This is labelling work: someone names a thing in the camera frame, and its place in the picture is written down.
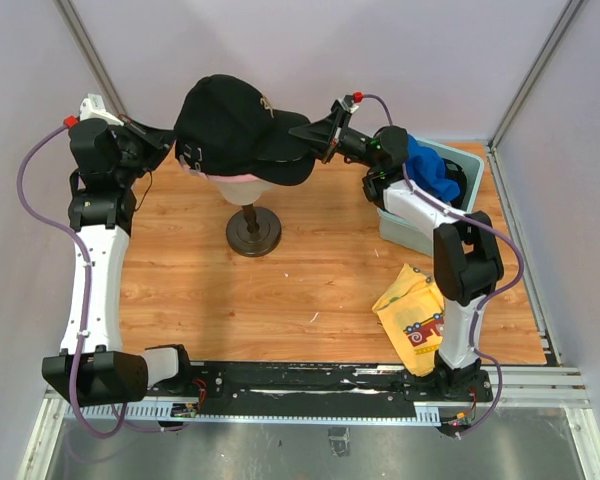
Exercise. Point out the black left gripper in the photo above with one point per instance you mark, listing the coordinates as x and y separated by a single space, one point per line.
157 142

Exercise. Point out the light teal plastic bin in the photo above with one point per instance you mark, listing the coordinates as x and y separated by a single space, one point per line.
409 217

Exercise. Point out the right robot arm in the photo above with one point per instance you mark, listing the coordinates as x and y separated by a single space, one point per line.
467 260

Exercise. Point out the pink sport baseball cap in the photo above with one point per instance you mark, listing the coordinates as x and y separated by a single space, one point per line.
243 178

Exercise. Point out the cream mannequin head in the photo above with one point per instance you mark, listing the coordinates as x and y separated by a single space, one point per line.
242 194

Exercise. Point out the white cable duct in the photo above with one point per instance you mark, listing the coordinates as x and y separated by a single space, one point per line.
292 408

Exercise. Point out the yellow printed cloth hat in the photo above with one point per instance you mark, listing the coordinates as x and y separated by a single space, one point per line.
411 312

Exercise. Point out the black gold-logo baseball cap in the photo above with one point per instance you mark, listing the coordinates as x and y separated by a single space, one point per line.
225 122

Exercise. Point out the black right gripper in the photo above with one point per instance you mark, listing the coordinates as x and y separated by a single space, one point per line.
330 131

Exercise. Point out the blue cap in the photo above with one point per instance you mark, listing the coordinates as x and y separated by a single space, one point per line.
428 170

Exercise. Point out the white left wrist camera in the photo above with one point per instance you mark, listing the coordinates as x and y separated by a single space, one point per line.
93 107

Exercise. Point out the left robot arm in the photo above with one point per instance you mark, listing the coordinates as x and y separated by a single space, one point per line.
92 367

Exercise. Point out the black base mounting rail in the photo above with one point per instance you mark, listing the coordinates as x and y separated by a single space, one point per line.
221 379

